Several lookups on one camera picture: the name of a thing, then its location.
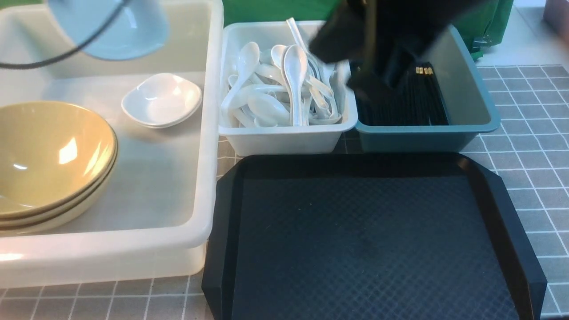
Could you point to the white square sauce dish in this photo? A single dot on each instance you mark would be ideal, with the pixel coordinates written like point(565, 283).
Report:
point(126, 29)

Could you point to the olive noodle bowl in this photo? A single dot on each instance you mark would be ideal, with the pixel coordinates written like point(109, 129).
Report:
point(50, 152)

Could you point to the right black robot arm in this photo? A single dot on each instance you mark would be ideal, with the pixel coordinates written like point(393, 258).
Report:
point(386, 36)

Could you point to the olive bowl in tub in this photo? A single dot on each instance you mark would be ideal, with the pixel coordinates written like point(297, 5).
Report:
point(55, 210)

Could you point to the cream bowl under stack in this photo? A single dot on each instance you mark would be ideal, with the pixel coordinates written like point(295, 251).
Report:
point(65, 217)

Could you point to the white spoon bin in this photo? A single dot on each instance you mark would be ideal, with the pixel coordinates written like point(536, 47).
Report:
point(254, 140)

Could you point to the white spoon lying bottom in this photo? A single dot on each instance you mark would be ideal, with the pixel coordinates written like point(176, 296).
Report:
point(269, 109)

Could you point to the white spoon upright centre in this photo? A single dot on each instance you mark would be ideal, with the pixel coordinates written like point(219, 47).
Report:
point(294, 68)

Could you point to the white spoon left long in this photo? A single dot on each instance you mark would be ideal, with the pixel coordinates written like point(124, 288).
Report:
point(248, 60)

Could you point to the black serving tray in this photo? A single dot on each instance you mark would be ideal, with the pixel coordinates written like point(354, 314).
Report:
point(416, 236)

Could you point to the white sauce dish in tub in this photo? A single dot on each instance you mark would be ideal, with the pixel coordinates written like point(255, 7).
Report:
point(161, 101)

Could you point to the black chopsticks bundle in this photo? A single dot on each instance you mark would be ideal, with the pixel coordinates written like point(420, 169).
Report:
point(420, 103)

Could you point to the large translucent white tub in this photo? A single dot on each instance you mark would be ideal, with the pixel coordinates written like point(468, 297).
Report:
point(155, 216)

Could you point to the teal chopstick bin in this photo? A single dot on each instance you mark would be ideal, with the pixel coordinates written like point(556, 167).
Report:
point(470, 108)

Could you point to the green cloth backdrop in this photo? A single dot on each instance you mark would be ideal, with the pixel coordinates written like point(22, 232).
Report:
point(474, 21)

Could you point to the white spoon handle top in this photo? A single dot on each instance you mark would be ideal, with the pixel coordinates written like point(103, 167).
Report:
point(291, 22)

